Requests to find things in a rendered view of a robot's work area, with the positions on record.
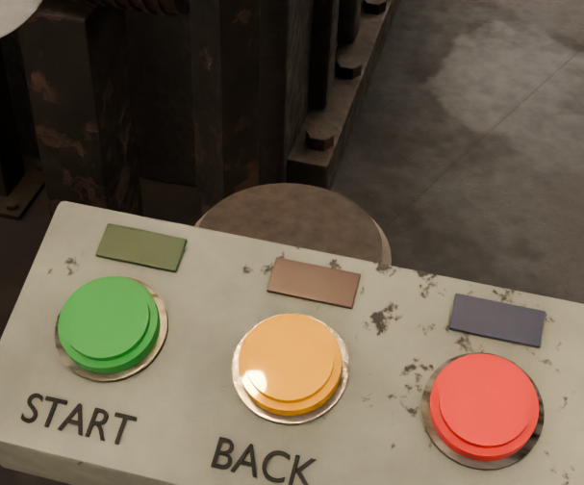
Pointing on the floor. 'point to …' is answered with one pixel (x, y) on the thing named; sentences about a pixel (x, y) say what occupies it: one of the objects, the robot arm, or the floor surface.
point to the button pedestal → (114, 426)
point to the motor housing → (86, 99)
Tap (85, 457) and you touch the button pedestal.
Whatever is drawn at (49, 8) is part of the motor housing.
